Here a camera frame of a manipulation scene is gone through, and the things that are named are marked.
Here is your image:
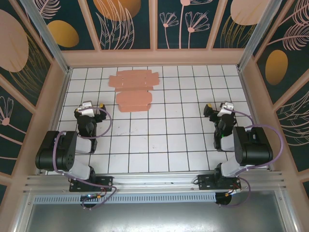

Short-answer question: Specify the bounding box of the thin aluminium side rail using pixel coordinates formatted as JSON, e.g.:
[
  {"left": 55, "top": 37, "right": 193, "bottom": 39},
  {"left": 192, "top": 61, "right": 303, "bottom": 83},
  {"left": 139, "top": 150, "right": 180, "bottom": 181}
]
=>
[
  {"left": 238, "top": 67, "right": 276, "bottom": 171},
  {"left": 37, "top": 69, "right": 73, "bottom": 176}
]

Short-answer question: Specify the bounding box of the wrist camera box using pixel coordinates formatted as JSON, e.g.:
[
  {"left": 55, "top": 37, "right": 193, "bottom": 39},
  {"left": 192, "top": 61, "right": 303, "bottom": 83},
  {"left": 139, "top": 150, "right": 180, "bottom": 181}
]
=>
[
  {"left": 79, "top": 101, "right": 97, "bottom": 116},
  {"left": 218, "top": 101, "right": 235, "bottom": 116}
]

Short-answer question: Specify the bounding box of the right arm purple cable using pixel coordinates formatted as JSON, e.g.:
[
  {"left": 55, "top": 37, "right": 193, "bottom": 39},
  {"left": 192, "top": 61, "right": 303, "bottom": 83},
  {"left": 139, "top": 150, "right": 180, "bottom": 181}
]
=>
[{"left": 218, "top": 109, "right": 283, "bottom": 208}]

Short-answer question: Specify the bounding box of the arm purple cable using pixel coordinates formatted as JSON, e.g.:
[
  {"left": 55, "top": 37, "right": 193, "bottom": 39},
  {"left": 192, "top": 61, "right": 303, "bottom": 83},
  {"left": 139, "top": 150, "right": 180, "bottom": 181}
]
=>
[
  {"left": 218, "top": 109, "right": 283, "bottom": 208},
  {"left": 53, "top": 107, "right": 118, "bottom": 210}
]

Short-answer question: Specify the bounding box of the grey metal sheet panel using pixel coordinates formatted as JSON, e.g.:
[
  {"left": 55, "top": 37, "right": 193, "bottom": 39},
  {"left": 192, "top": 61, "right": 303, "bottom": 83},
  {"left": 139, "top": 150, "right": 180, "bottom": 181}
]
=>
[{"left": 14, "top": 202, "right": 296, "bottom": 232}]

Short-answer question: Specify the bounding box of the wide aluminium frame rail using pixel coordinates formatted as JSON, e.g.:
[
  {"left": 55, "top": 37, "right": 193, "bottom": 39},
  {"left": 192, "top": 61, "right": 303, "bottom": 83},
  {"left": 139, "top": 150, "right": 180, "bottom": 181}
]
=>
[{"left": 23, "top": 171, "right": 289, "bottom": 194}]

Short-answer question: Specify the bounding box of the red yellow power wire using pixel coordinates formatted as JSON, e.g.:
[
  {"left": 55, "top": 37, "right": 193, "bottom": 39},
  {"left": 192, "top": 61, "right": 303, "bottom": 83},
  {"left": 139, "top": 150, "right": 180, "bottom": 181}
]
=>
[{"left": 223, "top": 188, "right": 242, "bottom": 198}]

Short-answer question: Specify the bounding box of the pink paper box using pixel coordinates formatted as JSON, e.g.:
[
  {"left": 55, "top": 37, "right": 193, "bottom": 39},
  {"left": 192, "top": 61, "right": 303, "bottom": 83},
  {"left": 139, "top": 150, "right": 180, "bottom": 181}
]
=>
[{"left": 108, "top": 69, "right": 161, "bottom": 113}]

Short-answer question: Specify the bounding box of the aluminium corner post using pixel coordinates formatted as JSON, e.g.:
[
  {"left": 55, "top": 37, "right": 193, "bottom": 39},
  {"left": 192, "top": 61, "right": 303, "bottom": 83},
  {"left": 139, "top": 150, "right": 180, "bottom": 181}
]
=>
[
  {"left": 236, "top": 0, "right": 282, "bottom": 71},
  {"left": 20, "top": 0, "right": 73, "bottom": 74}
]

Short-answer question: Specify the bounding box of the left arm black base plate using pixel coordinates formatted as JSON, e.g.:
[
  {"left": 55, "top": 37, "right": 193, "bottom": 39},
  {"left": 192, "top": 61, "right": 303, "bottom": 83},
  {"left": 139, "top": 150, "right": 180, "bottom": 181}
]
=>
[{"left": 69, "top": 175, "right": 114, "bottom": 193}]

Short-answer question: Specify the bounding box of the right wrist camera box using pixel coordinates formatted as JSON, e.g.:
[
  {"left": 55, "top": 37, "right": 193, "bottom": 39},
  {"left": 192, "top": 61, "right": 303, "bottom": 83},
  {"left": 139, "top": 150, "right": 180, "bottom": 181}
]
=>
[{"left": 218, "top": 101, "right": 235, "bottom": 116}]

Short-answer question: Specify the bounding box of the small circuit board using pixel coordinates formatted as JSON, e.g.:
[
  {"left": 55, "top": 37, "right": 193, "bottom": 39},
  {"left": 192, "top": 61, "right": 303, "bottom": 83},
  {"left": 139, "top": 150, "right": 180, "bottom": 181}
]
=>
[{"left": 80, "top": 194, "right": 103, "bottom": 201}]

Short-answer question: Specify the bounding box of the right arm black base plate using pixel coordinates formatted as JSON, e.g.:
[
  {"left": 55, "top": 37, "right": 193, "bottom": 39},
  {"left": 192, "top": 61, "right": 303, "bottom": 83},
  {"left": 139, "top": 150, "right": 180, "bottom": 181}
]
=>
[{"left": 197, "top": 174, "right": 242, "bottom": 191}]

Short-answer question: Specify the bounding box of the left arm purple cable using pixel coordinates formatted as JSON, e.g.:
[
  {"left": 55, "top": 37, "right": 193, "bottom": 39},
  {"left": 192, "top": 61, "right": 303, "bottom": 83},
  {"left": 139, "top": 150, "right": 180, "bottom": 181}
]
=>
[{"left": 53, "top": 107, "right": 118, "bottom": 210}]

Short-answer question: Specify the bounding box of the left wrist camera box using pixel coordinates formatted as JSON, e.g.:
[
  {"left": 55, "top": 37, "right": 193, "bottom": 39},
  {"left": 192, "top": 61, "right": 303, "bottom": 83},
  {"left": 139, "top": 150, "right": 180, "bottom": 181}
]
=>
[{"left": 79, "top": 101, "right": 97, "bottom": 116}]

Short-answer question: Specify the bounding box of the slotted grey cable duct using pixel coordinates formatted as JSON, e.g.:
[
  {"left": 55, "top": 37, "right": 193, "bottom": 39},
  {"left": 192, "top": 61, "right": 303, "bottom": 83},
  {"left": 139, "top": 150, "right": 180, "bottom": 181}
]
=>
[{"left": 33, "top": 192, "right": 217, "bottom": 203}]

